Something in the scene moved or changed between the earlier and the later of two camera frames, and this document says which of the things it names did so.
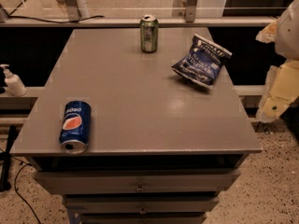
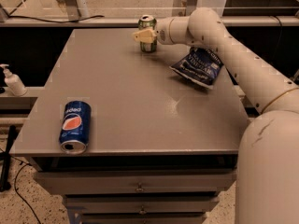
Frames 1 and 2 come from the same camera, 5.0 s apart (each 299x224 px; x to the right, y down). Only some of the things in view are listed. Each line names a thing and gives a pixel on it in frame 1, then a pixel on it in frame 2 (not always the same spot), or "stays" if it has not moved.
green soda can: [149, 34] stays
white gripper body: [289, 36] to [163, 32]
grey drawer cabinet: [163, 149] stays
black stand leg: [5, 157] stays
